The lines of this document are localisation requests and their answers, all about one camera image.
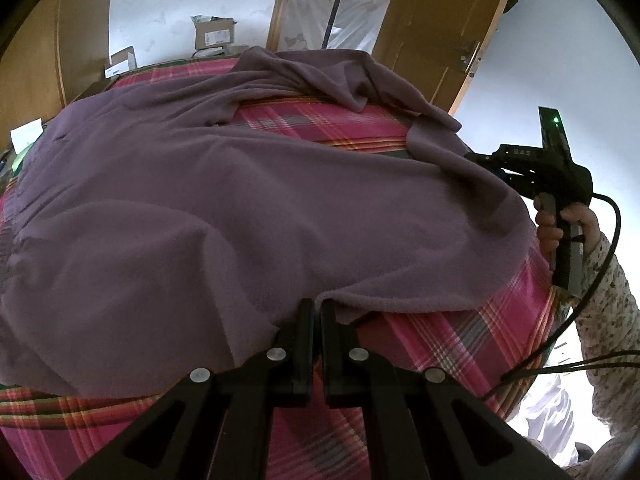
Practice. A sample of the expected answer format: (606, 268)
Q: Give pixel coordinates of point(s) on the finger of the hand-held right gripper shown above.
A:
(510, 177)
(482, 157)

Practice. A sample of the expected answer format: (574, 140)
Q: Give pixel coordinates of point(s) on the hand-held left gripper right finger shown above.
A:
(328, 340)

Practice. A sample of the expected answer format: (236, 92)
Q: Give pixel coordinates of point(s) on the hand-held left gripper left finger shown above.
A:
(306, 340)

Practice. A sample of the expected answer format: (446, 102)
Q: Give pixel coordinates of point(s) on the purple fleece pants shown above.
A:
(225, 210)

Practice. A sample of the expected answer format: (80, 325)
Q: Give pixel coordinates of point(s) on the person's right forearm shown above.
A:
(610, 310)

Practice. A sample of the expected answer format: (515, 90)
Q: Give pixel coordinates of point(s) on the person's right hand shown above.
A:
(547, 230)

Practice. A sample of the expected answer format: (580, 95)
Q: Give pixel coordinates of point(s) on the plaid bed sheet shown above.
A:
(435, 335)

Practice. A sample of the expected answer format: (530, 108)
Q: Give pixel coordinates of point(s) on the wooden door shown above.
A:
(440, 15)

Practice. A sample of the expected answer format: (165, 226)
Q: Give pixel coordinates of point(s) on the clear plastic curtain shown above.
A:
(370, 5)

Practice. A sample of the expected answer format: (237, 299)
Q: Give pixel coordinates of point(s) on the black pole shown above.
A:
(336, 5)

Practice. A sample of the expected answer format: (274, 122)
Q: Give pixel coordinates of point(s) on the brown cardboard box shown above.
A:
(215, 34)

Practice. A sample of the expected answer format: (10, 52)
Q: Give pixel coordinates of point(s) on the small white box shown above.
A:
(121, 62)

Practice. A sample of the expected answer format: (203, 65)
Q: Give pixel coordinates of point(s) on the white paper card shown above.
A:
(27, 135)

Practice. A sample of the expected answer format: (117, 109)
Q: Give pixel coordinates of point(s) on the wooden wardrobe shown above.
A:
(55, 35)

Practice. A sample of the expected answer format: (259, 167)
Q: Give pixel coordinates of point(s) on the wooden door frame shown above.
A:
(280, 5)

